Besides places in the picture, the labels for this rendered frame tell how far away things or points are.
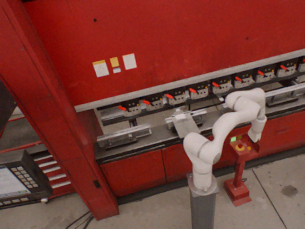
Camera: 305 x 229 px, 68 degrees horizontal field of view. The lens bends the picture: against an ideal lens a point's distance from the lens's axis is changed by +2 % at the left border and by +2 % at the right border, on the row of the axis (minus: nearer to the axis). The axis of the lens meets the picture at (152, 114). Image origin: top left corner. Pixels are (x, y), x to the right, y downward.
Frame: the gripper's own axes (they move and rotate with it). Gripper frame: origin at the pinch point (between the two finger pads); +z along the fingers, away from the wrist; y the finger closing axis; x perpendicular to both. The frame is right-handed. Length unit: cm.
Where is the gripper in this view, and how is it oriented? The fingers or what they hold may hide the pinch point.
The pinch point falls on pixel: (252, 140)
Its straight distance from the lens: 213.8
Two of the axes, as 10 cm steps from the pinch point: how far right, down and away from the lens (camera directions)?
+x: 9.4, -3.2, 1.1
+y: 3.1, 6.9, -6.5
